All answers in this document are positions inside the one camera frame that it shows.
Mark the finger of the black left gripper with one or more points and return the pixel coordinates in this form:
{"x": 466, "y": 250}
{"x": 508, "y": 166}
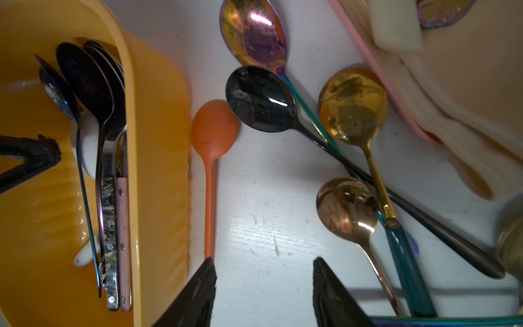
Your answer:
{"x": 20, "y": 174}
{"x": 38, "y": 153}

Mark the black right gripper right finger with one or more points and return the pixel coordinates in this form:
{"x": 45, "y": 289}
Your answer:
{"x": 333, "y": 304}

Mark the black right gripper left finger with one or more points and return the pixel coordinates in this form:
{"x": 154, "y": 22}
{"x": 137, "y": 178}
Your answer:
{"x": 193, "y": 306}

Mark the iridescent rainbow spoon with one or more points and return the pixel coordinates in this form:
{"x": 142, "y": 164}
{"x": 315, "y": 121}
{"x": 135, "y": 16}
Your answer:
{"x": 254, "y": 33}

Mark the pink handled steel spoon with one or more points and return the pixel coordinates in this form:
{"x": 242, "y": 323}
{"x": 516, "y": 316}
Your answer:
{"x": 124, "y": 256}

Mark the gold spoon teal handle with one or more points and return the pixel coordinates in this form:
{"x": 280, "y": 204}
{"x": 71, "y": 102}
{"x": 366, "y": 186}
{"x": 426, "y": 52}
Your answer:
{"x": 353, "y": 108}

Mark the steel spoon patterned handle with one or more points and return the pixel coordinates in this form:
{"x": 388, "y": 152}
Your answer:
{"x": 110, "y": 112}

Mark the gold spoon long handle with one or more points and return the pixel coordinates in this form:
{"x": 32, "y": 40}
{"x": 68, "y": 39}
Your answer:
{"x": 509, "y": 250}

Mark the yellow plastic storage box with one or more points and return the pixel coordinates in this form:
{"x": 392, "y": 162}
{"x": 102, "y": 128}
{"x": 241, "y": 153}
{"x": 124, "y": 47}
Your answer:
{"x": 42, "y": 220}

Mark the white ceramic spoon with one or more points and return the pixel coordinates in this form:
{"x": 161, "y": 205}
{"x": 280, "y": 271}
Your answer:
{"x": 89, "y": 152}

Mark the black metal spoon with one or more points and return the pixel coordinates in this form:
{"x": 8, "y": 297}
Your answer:
{"x": 263, "y": 101}

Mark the orange plastic spoon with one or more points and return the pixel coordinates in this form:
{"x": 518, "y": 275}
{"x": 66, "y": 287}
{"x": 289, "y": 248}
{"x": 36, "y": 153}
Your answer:
{"x": 214, "y": 130}

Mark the blue metal spoon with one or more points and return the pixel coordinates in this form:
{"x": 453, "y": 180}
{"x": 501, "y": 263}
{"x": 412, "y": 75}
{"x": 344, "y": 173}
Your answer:
{"x": 64, "y": 99}

